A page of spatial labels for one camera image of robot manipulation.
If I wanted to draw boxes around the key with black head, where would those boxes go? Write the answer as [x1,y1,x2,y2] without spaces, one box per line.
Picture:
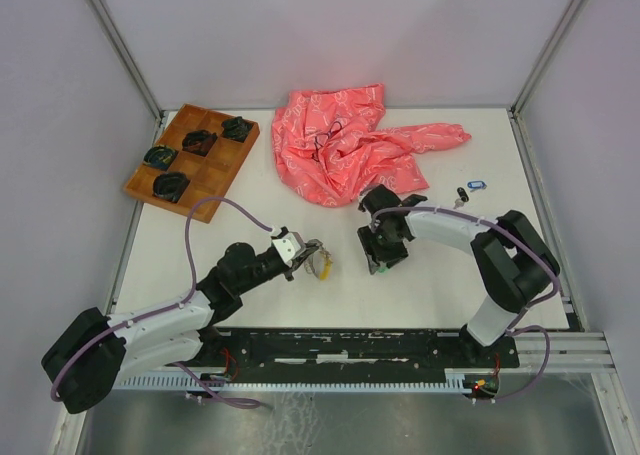
[453,187,469,210]

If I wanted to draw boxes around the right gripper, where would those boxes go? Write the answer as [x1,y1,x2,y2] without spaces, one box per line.
[356,220,408,273]

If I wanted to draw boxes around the left aluminium frame post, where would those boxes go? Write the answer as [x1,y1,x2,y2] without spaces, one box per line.
[85,0,164,120]

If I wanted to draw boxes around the white cable duct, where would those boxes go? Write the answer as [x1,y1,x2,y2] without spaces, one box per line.
[114,370,475,395]

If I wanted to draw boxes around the dark rolled item top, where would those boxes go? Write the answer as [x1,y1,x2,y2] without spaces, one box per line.
[221,116,253,143]

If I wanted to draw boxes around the blue key tag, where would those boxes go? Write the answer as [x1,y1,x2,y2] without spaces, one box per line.
[467,180,487,192]

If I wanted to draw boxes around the right aluminium frame post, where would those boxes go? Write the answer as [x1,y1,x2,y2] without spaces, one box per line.
[509,0,601,116]

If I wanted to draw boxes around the large keyring with yellow handle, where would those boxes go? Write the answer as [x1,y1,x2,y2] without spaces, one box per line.
[304,248,333,281]

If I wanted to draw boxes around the dark rolled item middle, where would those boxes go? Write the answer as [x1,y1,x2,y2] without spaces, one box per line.
[182,129,218,157]

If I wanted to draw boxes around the eyeglasses on cloth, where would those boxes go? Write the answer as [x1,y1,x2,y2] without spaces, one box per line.
[311,120,343,162]

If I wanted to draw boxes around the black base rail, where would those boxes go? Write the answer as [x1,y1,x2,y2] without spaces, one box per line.
[184,327,520,382]

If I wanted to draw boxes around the dark green rolled item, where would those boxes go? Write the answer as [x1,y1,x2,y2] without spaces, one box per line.
[142,145,178,171]

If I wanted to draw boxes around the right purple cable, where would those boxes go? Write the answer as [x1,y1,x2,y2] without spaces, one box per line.
[369,205,564,405]

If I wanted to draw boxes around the aluminium frame post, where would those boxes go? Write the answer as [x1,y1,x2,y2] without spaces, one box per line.
[85,0,164,120]
[509,0,601,116]

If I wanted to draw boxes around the dark rolled item bottom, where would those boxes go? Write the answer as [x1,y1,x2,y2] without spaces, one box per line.
[152,172,190,204]

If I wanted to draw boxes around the pink patterned cloth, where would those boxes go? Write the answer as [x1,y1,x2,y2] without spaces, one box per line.
[271,84,472,208]

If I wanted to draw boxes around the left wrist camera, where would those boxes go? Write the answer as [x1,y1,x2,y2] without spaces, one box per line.
[271,227,306,266]

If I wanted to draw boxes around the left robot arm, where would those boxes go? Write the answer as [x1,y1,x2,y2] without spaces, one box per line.
[41,233,322,414]

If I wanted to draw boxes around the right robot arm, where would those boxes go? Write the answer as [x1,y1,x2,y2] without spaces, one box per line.
[357,185,560,366]

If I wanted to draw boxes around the wooden compartment tray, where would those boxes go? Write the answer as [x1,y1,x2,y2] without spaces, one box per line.
[124,104,260,223]

